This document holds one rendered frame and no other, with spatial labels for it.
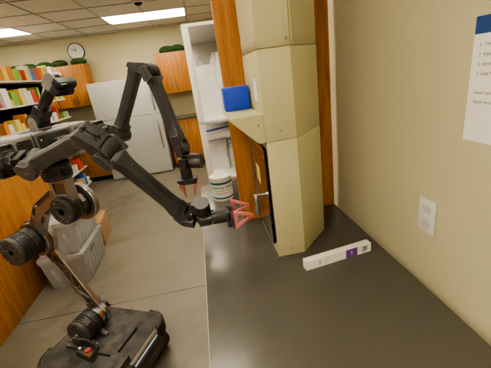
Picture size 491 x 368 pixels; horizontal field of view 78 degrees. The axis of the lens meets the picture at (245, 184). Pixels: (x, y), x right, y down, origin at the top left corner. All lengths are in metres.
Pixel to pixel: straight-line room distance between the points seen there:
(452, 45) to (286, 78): 0.45
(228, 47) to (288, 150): 0.55
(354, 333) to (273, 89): 0.77
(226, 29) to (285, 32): 0.39
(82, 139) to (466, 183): 1.07
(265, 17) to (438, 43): 0.49
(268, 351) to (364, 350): 0.25
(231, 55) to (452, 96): 0.85
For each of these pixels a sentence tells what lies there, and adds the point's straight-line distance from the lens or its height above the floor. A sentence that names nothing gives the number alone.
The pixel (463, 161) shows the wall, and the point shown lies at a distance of 0.96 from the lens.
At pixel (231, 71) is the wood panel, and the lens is 1.40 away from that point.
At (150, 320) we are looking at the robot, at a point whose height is 0.24.
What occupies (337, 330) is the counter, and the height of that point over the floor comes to 0.94.
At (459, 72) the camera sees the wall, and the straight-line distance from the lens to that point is 0.95.
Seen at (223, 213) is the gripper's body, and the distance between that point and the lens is 1.16.
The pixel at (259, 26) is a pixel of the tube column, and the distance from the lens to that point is 1.05.
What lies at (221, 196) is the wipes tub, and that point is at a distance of 1.82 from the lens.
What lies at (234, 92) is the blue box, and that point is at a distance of 1.24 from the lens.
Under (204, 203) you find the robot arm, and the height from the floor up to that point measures 1.23.
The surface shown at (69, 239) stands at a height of 0.48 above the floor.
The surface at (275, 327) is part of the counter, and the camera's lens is 0.99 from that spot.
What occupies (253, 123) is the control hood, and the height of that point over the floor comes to 1.48.
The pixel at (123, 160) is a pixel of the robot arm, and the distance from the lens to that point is 1.06.
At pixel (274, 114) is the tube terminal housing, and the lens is 1.06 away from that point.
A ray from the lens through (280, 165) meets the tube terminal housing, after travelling 1.10.
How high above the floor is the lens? 1.65
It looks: 20 degrees down
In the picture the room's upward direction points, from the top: 8 degrees counter-clockwise
